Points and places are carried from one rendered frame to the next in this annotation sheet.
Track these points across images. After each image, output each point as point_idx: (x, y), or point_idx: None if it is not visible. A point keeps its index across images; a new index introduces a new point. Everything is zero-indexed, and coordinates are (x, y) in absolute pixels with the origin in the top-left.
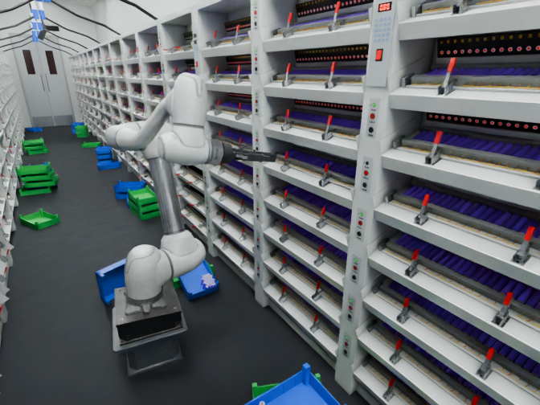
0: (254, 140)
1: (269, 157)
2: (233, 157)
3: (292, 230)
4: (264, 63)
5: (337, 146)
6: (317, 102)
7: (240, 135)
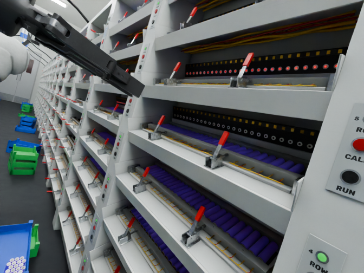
0: (128, 101)
1: (129, 78)
2: (23, 15)
3: (141, 227)
4: (164, 15)
5: (266, 92)
6: (214, 70)
7: (121, 110)
